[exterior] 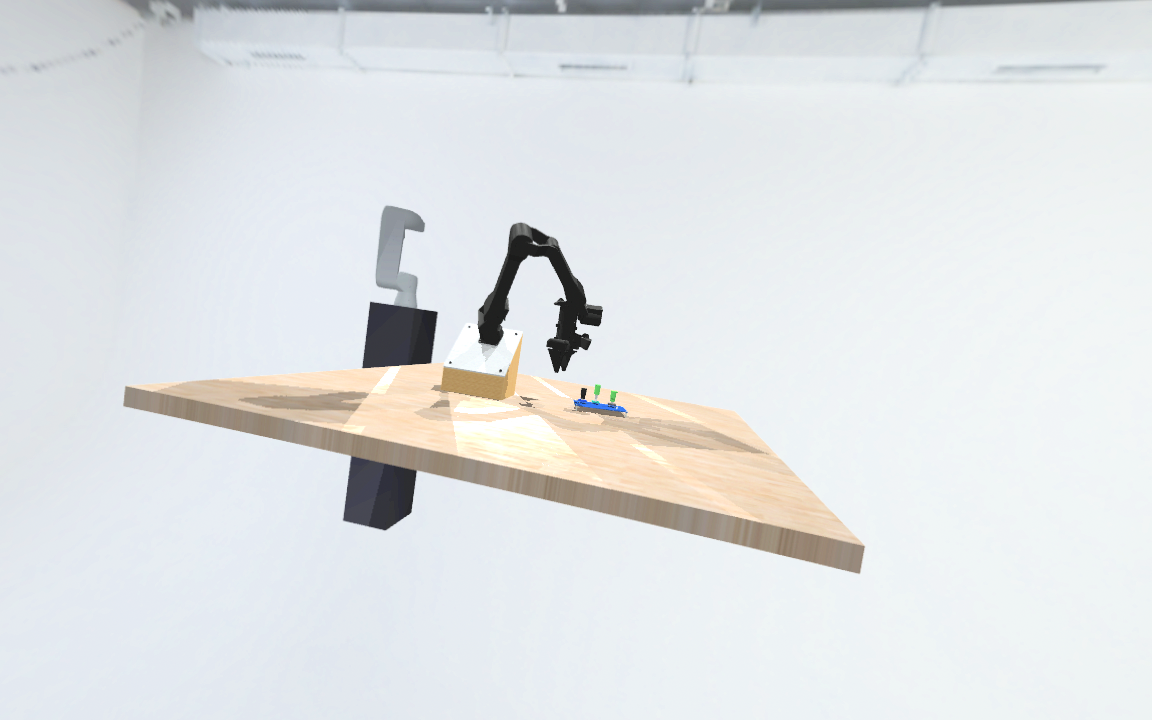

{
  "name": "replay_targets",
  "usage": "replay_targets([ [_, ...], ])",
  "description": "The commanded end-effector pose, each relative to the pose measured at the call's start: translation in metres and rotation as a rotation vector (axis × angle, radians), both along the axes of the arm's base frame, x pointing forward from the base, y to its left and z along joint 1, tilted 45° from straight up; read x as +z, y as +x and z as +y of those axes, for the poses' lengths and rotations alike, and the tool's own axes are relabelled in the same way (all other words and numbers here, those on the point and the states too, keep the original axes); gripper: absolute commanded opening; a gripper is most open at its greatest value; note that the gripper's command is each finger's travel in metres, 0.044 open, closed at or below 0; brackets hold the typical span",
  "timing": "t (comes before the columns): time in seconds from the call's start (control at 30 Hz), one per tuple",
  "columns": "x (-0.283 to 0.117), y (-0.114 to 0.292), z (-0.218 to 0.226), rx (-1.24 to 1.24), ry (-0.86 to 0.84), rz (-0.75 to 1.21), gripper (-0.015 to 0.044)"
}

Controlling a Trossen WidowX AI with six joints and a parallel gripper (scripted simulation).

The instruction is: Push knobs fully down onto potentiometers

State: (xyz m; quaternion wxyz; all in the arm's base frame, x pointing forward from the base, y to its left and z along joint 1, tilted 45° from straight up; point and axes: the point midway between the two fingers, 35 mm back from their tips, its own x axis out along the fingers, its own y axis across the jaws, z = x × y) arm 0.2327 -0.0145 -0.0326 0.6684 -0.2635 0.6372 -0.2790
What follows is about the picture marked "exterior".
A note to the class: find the blue circuit board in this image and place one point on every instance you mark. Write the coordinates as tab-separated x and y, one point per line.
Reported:
596	404

